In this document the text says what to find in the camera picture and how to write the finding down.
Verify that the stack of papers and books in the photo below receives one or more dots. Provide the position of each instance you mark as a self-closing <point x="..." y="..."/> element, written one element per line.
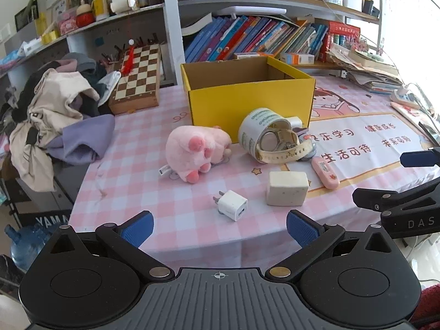
<point x="367" y="72"/>

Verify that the yellow cardboard box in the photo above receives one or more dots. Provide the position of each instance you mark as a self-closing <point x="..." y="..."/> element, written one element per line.
<point x="247" y="106"/>

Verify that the pink oblong gadget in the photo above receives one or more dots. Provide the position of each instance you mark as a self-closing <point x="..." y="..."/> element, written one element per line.
<point x="325" y="172"/>

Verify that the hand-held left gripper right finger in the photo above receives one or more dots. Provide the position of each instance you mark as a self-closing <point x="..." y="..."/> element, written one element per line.
<point x="302" y="228"/>

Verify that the black keyboard case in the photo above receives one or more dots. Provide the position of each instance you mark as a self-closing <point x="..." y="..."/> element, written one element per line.
<point x="51" y="218"/>

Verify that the white light bar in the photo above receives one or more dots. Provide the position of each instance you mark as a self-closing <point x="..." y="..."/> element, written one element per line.
<point x="251" y="11"/>

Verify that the dark grey clothing pile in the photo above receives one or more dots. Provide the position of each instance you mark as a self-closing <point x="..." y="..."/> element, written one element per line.
<point x="94" y="75"/>

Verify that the blue water jug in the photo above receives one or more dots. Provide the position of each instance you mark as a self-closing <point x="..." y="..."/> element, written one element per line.
<point x="27" y="247"/>

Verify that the orange and white carton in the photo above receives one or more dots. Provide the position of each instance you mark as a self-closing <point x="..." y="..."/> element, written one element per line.
<point x="252" y="55"/>
<point x="297" y="58"/>

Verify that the row of colourful books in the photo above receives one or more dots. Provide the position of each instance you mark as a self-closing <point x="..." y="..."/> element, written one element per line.
<point x="247" y="36"/>

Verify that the white and yellow tumbler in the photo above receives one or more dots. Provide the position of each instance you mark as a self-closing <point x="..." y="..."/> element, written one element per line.
<point x="100" y="5"/>

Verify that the pile of clothes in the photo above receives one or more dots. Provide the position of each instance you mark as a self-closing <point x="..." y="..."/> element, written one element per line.
<point x="48" y="110"/>

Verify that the pink plush toy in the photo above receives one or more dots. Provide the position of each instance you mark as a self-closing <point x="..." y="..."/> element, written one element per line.
<point x="192" y="151"/>

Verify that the purple sweatshirt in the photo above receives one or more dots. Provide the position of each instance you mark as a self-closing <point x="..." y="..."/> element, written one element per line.
<point x="86" y="137"/>

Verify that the small white charger plug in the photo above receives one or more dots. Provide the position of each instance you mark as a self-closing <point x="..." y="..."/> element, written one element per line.
<point x="232" y="206"/>

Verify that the red tassel ornament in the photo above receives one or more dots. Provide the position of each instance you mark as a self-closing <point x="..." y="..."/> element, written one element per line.
<point x="129" y="60"/>

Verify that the white plastic bag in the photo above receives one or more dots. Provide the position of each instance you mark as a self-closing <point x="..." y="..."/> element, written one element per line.
<point x="110" y="84"/>

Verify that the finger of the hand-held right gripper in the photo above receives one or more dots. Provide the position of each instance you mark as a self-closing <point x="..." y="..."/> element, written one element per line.
<point x="419" y="158"/>
<point x="374" y="197"/>

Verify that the red book box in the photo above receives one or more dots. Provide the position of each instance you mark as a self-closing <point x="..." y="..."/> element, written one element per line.
<point x="343" y="34"/>

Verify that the round face metal watch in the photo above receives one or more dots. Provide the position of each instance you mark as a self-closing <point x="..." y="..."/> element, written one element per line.
<point x="270" y="141"/>

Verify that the white power strip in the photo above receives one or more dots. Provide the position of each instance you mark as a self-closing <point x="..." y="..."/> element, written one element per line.
<point x="405" y="98"/>

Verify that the black thick book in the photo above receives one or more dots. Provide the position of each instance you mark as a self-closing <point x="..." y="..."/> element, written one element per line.
<point x="196" y="24"/>

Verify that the grey and purple toy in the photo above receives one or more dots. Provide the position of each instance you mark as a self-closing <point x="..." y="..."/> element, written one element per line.
<point x="308" y="143"/>

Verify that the beige speckled block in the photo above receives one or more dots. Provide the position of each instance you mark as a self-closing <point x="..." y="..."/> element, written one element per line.
<point x="287" y="187"/>

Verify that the pink patterned box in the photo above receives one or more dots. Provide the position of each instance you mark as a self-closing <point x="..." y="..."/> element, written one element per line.
<point x="67" y="24"/>

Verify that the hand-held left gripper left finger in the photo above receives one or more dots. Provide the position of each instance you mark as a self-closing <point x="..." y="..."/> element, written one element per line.
<point x="137" y="228"/>

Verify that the wooden chessboard box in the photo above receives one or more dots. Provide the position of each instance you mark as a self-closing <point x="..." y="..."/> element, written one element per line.
<point x="137" y="75"/>

